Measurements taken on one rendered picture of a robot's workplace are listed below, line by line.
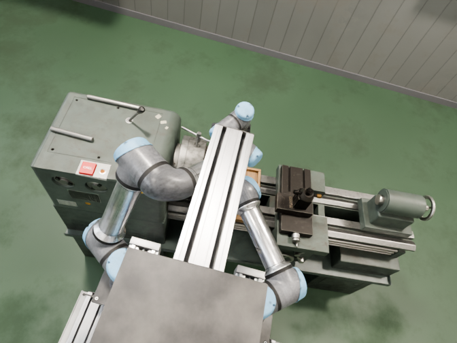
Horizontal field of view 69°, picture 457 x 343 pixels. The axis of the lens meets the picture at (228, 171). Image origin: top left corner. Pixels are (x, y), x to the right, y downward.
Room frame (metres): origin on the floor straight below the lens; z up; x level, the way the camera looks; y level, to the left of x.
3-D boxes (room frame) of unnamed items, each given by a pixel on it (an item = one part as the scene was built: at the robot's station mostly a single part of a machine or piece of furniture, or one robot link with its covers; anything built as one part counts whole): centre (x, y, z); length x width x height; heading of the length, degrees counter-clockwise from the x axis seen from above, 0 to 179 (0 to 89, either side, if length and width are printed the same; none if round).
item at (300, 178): (1.04, -0.42, 0.95); 0.43 x 0.18 x 0.04; 8
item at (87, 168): (0.67, 0.60, 1.26); 0.06 x 0.06 x 0.02; 8
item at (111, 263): (0.30, 0.26, 1.33); 0.13 x 0.12 x 0.14; 57
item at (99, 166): (0.68, 0.58, 1.23); 0.13 x 0.08 x 0.06; 98
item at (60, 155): (0.88, 0.59, 1.06); 0.59 x 0.48 x 0.39; 98
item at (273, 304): (0.32, -0.25, 1.33); 0.13 x 0.12 x 0.14; 130
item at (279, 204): (0.97, -0.40, 1.00); 0.20 x 0.10 x 0.05; 98
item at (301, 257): (0.82, -0.49, 0.73); 0.27 x 0.12 x 0.27; 98
